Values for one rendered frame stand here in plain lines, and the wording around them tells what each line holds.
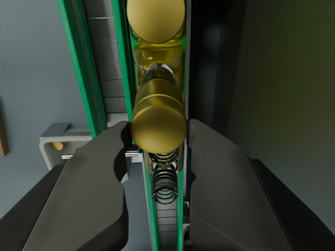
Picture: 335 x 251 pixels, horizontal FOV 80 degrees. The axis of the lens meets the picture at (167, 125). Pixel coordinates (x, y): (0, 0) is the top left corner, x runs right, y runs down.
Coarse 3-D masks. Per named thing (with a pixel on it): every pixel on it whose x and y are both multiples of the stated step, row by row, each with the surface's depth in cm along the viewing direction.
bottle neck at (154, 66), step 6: (150, 66) 19; (156, 66) 19; (162, 66) 19; (150, 72) 18; (156, 72) 17; (162, 72) 17; (168, 72) 18; (144, 78) 18; (150, 78) 16; (156, 78) 15; (162, 78) 15; (168, 78) 16; (174, 84) 16
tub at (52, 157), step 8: (64, 136) 54; (72, 136) 54; (80, 136) 54; (88, 136) 54; (40, 144) 54; (48, 144) 57; (72, 144) 63; (80, 144) 63; (48, 152) 57; (56, 152) 60; (64, 152) 64; (72, 152) 64; (48, 160) 57; (56, 160) 60; (64, 160) 64; (48, 168) 58
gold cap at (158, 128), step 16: (160, 80) 14; (144, 96) 12; (160, 96) 12; (176, 96) 13; (144, 112) 11; (160, 112) 11; (176, 112) 11; (144, 128) 11; (160, 128) 11; (176, 128) 12; (144, 144) 12; (160, 144) 12; (176, 144) 12
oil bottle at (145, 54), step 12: (144, 48) 20; (156, 48) 20; (168, 48) 20; (180, 48) 21; (144, 60) 20; (156, 60) 20; (168, 60) 20; (180, 60) 20; (144, 72) 20; (180, 72) 21; (180, 84) 21
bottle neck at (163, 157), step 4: (176, 148) 19; (168, 152) 20; (172, 152) 20; (176, 152) 19; (152, 156) 19; (156, 156) 20; (160, 156) 20; (164, 156) 20; (168, 156) 20; (172, 156) 19; (176, 156) 19; (152, 160) 20; (156, 160) 19; (160, 160) 20; (164, 160) 20; (168, 160) 20; (172, 160) 19; (164, 164) 20
